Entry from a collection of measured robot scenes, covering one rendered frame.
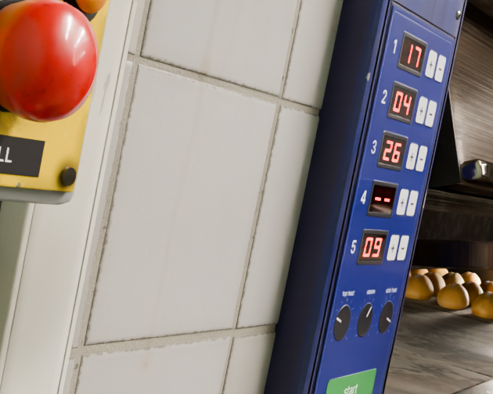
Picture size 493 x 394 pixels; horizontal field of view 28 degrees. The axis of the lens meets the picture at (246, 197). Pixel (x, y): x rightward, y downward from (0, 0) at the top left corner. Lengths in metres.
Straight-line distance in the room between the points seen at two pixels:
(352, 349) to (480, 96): 0.36
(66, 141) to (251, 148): 0.26
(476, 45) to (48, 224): 0.65
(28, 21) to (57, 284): 0.18
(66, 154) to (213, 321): 0.27
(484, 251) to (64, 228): 0.50
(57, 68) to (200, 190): 0.27
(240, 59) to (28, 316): 0.22
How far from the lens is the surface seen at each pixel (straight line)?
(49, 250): 0.45
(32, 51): 0.31
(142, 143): 0.52
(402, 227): 0.78
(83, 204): 0.46
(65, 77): 0.32
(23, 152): 0.35
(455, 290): 2.21
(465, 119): 0.93
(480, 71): 1.02
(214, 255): 0.60
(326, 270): 0.68
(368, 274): 0.74
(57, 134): 0.36
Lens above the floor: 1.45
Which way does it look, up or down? 3 degrees down
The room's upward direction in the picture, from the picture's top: 11 degrees clockwise
